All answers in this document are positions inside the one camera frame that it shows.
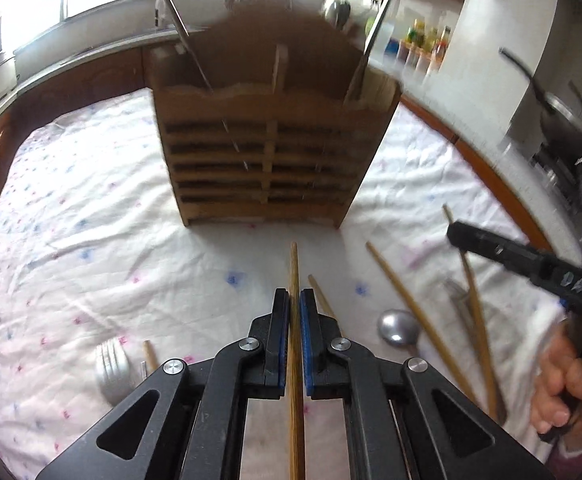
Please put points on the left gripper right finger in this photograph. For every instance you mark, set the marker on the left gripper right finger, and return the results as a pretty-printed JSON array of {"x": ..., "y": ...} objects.
[{"x": 404, "y": 420}]

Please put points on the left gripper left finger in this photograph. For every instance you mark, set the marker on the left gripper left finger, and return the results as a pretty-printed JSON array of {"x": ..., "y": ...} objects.
[{"x": 186, "y": 421}]

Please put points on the steel spoon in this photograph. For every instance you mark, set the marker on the steel spoon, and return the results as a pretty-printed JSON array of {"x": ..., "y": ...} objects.
[{"x": 400, "y": 329}]

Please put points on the wooden chopstick long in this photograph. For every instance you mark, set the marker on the wooden chopstick long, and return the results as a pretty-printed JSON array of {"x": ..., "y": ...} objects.
[{"x": 424, "y": 321}]

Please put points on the person's right hand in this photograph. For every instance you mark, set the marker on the person's right hand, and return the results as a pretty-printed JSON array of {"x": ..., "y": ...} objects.
[{"x": 560, "y": 371}]

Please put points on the wooden chopstick stub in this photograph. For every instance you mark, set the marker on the wooden chopstick stub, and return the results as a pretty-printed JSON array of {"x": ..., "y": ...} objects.
[{"x": 150, "y": 356}]

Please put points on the black wok pan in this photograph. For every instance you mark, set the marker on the black wok pan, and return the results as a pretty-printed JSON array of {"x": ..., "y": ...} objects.
[{"x": 559, "y": 124}]

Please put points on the white floral tablecloth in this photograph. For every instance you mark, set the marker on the white floral tablecloth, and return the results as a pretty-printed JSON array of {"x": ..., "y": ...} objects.
[{"x": 92, "y": 248}]

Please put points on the green drink bottle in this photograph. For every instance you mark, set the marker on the green drink bottle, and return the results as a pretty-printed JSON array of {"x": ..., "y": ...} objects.
[{"x": 414, "y": 41}]

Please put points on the wooden utensil holder box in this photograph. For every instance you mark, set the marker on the wooden utensil holder box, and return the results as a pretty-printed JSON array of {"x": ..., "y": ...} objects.
[{"x": 306, "y": 108}]

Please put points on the steel electric kettle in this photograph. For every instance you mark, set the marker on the steel electric kettle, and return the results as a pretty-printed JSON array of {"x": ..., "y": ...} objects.
[{"x": 336, "y": 12}]

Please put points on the metal chopstick in holder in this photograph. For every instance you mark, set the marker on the metal chopstick in holder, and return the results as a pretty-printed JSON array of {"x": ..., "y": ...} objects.
[{"x": 184, "y": 37}]

